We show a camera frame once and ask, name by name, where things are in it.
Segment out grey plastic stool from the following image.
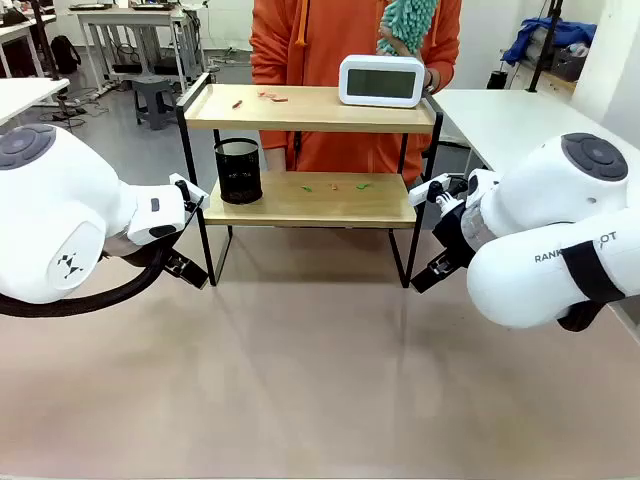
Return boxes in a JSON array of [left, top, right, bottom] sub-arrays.
[[130, 75, 178, 132]]

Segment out teal chenille duster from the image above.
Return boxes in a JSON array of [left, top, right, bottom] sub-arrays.
[[375, 0, 436, 58]]

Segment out black backpack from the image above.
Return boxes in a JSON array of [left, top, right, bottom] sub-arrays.
[[49, 34, 83, 76]]

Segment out white side table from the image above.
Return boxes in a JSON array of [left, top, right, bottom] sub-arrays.
[[0, 76, 72, 127]]

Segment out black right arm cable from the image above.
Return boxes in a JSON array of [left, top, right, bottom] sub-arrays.
[[556, 298, 609, 333]]

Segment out large white table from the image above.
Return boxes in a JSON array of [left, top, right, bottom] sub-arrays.
[[431, 88, 640, 177]]

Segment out white digital alarm clock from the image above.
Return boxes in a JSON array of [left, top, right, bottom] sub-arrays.
[[338, 54, 427, 109]]

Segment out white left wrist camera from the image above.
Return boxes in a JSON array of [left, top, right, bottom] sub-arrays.
[[168, 172, 210, 202]]

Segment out two-tier wooden metal shelf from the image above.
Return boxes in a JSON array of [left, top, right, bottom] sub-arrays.
[[175, 71, 445, 290]]

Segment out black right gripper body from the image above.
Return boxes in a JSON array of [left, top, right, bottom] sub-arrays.
[[431, 203, 477, 272]]

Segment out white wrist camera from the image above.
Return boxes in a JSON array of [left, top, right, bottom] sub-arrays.
[[168, 172, 210, 202], [407, 171, 452, 208]]

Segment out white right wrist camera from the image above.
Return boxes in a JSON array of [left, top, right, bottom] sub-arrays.
[[407, 171, 452, 208]]

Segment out person in orange hoodie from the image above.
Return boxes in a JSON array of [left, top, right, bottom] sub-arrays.
[[249, 0, 463, 188]]

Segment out black sleeved left arm cable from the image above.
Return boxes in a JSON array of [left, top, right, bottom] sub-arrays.
[[0, 238, 174, 320]]

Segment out black mesh pen holder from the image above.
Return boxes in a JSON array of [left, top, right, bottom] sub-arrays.
[[213, 137, 265, 206]]

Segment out white table grey legs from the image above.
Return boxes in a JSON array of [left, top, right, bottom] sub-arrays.
[[68, 1, 202, 97]]

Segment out blue cloth pile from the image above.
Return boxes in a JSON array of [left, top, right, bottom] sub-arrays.
[[500, 16, 598, 67]]

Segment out black stand pole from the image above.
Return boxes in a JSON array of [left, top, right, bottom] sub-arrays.
[[31, 0, 65, 84], [528, 0, 565, 94]]

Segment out black velcro strap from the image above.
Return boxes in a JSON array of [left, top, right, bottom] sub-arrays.
[[559, 240, 628, 304]]

